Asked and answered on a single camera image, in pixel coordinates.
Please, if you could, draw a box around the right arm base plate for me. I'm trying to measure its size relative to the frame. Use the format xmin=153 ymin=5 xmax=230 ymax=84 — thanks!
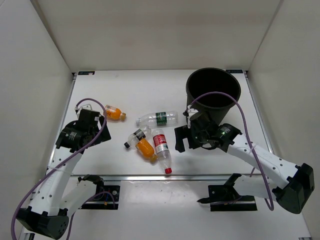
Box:
xmin=208 ymin=185 xmax=258 ymax=212

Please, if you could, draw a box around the left table corner sticker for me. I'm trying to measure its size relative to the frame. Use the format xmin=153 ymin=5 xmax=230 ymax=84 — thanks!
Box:
xmin=77 ymin=71 xmax=95 ymax=76

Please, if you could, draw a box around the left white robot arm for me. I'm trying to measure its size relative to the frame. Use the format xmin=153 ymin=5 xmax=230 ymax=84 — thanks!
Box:
xmin=11 ymin=109 xmax=111 ymax=240

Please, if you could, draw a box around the small orange juice bottle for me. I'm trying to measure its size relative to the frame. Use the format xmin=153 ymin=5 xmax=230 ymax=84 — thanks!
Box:
xmin=104 ymin=104 xmax=126 ymax=122

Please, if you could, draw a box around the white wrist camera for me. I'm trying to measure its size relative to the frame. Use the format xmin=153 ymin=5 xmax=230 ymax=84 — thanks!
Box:
xmin=183 ymin=105 xmax=199 ymax=122
xmin=74 ymin=103 xmax=92 ymax=114

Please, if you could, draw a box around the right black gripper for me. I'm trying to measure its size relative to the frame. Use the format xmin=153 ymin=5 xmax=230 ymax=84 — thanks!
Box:
xmin=176 ymin=123 xmax=209 ymax=152

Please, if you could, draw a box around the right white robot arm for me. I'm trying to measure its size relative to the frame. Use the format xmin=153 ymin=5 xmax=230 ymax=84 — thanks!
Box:
xmin=174 ymin=112 xmax=315 ymax=214

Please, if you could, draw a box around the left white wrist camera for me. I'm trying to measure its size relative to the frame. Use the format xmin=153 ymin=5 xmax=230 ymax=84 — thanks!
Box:
xmin=74 ymin=103 xmax=92 ymax=114

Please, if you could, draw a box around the clear bottle black cap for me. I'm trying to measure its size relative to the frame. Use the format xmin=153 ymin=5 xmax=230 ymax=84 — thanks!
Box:
xmin=124 ymin=125 xmax=152 ymax=149

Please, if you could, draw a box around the clear bottle red label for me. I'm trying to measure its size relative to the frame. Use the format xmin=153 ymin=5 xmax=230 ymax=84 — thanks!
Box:
xmin=152 ymin=128 xmax=172 ymax=175

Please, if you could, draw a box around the clear bottle green label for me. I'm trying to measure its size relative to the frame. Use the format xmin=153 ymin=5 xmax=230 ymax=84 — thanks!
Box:
xmin=135 ymin=111 xmax=179 ymax=129

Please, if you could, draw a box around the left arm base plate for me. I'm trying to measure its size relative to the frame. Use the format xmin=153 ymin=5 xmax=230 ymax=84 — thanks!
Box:
xmin=81 ymin=181 xmax=121 ymax=210

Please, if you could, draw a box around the table corner sticker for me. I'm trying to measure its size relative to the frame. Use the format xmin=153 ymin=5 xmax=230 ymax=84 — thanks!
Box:
xmin=225 ymin=69 xmax=244 ymax=74
xmin=77 ymin=71 xmax=95 ymax=76

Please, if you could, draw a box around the right table corner sticker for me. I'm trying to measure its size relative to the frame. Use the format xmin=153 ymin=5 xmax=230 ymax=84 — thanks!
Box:
xmin=225 ymin=69 xmax=244 ymax=74

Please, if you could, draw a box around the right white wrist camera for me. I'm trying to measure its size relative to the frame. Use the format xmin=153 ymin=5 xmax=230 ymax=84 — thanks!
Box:
xmin=183 ymin=105 xmax=199 ymax=122

